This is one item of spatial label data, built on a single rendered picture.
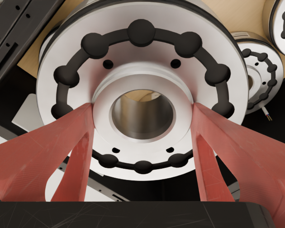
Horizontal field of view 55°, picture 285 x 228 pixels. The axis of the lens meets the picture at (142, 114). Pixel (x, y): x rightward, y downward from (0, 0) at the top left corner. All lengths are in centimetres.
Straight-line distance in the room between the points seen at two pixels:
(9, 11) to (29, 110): 13
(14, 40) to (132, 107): 13
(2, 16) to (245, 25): 25
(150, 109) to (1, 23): 15
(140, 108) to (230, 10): 21
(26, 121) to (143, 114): 20
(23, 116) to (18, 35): 11
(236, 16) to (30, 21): 22
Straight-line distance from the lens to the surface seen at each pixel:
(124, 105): 16
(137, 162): 16
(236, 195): 38
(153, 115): 15
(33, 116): 34
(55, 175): 72
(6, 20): 25
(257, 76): 34
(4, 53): 27
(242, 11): 35
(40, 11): 24
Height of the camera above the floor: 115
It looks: 53 degrees down
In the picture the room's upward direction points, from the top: 179 degrees counter-clockwise
